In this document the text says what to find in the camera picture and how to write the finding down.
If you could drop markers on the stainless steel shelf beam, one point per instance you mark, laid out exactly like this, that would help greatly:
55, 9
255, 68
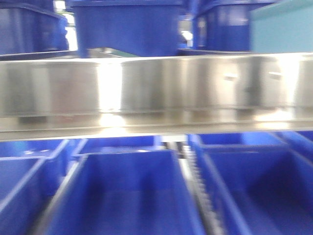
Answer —
51, 95

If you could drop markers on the blue bin rear right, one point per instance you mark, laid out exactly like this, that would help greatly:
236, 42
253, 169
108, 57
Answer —
235, 142

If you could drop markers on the blue bin front center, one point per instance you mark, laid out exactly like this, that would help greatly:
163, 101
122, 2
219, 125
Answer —
139, 193

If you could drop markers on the blue bin rear center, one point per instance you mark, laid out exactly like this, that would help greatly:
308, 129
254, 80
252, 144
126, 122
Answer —
117, 144

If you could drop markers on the upper blue bin center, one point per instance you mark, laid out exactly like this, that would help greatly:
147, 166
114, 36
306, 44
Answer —
140, 27

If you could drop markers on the dark blue upper bin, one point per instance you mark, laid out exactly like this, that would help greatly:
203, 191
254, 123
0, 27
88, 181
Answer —
223, 25

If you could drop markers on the blue bin front right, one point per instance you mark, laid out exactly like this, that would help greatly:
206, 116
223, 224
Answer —
260, 193

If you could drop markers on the white roller track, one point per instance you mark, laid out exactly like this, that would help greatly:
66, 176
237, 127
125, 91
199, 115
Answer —
196, 185

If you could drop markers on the blue bin rear left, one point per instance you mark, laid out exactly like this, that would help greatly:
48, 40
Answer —
57, 155

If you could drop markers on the blue bin front left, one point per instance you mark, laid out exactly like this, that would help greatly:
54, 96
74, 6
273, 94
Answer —
22, 194

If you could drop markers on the upper blue bin left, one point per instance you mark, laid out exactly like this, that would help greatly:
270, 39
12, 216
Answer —
25, 28

